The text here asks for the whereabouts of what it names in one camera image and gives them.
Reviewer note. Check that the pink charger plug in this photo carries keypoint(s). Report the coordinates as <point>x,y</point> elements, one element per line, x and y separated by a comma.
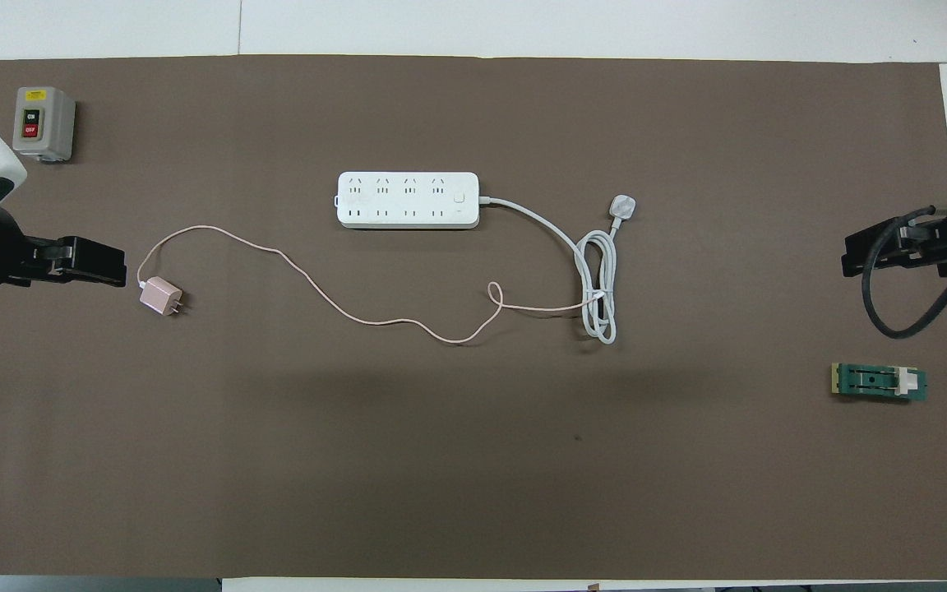
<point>161,296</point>

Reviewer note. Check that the brown table mat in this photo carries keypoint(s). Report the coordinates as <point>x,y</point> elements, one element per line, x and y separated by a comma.
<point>473,477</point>

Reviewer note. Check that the green knife switch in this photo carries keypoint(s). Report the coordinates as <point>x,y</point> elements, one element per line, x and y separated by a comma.
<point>876,382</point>

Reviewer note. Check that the grey on-off switch box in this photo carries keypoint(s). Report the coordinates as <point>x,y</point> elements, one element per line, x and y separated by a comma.
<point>42,123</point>

